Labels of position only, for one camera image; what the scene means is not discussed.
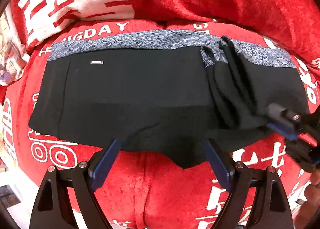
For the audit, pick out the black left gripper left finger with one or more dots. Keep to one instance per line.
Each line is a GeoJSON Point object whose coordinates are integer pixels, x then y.
{"type": "Point", "coordinates": [52, 207]}

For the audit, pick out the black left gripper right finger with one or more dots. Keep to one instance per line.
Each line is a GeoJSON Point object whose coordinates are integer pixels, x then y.
{"type": "Point", "coordinates": [256, 198]}

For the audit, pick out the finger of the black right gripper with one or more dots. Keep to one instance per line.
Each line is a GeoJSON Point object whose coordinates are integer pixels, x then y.
{"type": "Point", "coordinates": [290, 134]}
{"type": "Point", "coordinates": [282, 115]}

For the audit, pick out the black pants patterned grey waistband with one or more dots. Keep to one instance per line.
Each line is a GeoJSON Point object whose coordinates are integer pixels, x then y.
{"type": "Point", "coordinates": [165, 91]}

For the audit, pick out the floral pink pillow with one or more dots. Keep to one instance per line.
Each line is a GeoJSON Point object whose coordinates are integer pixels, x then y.
{"type": "Point", "coordinates": [14, 57]}

